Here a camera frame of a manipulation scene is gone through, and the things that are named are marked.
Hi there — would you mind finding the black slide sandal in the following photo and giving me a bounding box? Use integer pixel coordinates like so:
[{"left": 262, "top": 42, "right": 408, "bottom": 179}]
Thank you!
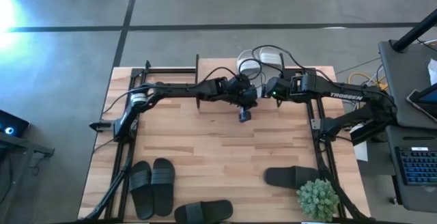
[
  {"left": 173, "top": 199, "right": 234, "bottom": 224},
  {"left": 128, "top": 160, "right": 155, "bottom": 221},
  {"left": 150, "top": 157, "right": 176, "bottom": 217},
  {"left": 263, "top": 165, "right": 322, "bottom": 190}
]

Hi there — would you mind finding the white box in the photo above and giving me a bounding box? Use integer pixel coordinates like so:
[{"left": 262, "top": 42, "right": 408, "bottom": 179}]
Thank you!
[{"left": 351, "top": 124, "right": 370, "bottom": 163}]

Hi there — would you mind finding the pale green artificial plant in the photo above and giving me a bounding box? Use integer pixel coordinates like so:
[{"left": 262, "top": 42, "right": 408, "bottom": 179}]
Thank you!
[{"left": 296, "top": 178, "right": 341, "bottom": 223}]

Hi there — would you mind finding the grey desk top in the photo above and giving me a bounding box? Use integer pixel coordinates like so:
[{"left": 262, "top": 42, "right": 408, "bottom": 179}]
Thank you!
[{"left": 378, "top": 39, "right": 437, "bottom": 130}]

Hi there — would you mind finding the grey keyboard tray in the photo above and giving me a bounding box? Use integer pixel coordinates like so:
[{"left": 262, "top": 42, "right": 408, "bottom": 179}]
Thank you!
[{"left": 385, "top": 124, "right": 437, "bottom": 215}]

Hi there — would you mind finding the black pole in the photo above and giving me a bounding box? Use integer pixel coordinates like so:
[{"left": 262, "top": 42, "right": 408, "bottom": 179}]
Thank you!
[{"left": 391, "top": 8, "right": 437, "bottom": 53}]

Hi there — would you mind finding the tablet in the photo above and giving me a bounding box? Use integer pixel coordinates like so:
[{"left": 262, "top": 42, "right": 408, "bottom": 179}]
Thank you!
[{"left": 405, "top": 83, "right": 437, "bottom": 124}]

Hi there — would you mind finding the white tissue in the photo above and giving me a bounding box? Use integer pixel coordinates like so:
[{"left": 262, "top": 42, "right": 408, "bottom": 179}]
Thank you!
[{"left": 427, "top": 58, "right": 437, "bottom": 86}]

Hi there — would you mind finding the blue backlit keyboard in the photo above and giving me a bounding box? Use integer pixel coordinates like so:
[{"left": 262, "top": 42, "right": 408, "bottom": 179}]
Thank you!
[{"left": 395, "top": 145, "right": 437, "bottom": 187}]

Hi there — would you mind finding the black cable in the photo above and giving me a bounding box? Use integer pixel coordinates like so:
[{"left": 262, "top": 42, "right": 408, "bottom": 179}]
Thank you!
[
  {"left": 101, "top": 83, "right": 154, "bottom": 116},
  {"left": 199, "top": 66, "right": 240, "bottom": 85},
  {"left": 251, "top": 44, "right": 333, "bottom": 82}
]

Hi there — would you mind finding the yellow cable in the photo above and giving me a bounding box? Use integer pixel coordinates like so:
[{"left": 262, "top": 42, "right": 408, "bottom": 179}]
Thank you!
[{"left": 347, "top": 71, "right": 389, "bottom": 91}]

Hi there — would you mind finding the black metal rig frame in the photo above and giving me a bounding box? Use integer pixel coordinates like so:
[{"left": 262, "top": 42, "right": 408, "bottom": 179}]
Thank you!
[{"left": 78, "top": 59, "right": 371, "bottom": 223}]

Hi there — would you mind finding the black device with blue ring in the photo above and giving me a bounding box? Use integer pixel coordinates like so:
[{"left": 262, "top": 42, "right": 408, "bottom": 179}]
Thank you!
[{"left": 0, "top": 109, "right": 31, "bottom": 139}]

